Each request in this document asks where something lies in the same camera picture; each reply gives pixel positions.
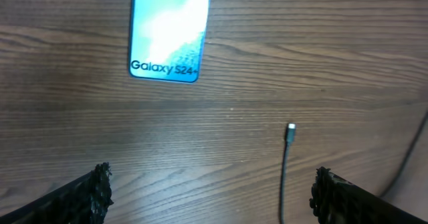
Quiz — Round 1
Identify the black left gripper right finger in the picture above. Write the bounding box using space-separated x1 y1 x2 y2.
310 166 427 224

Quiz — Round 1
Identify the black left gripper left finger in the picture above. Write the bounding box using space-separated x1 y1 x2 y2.
1 162 114 224

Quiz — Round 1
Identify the black USB charging cable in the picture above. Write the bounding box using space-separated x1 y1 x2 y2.
279 110 428 224

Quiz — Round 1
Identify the blue Galaxy S24 smartphone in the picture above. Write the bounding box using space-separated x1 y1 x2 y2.
128 0 210 84

